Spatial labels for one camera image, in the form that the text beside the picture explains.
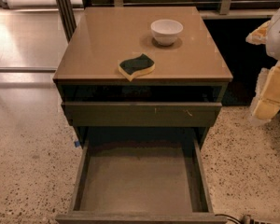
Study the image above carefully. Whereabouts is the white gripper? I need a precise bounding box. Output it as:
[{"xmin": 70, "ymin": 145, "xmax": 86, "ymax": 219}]
[{"xmin": 245, "ymin": 8, "xmax": 280, "ymax": 125}]

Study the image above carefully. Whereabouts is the black cable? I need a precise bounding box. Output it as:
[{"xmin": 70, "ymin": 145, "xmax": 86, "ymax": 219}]
[{"xmin": 215, "ymin": 213, "xmax": 243, "ymax": 224}]

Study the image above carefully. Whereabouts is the green yellow sponge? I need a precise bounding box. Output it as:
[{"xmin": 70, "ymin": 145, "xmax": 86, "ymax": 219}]
[{"xmin": 119, "ymin": 54, "xmax": 155, "ymax": 81}]

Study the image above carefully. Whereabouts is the brown drawer cabinet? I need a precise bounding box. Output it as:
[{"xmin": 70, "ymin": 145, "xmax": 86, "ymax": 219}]
[{"xmin": 53, "ymin": 7, "xmax": 232, "ymax": 142}]

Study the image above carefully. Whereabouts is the white ceramic bowl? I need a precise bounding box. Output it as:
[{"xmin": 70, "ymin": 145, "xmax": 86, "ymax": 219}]
[{"xmin": 150, "ymin": 20, "xmax": 183, "ymax": 46}]

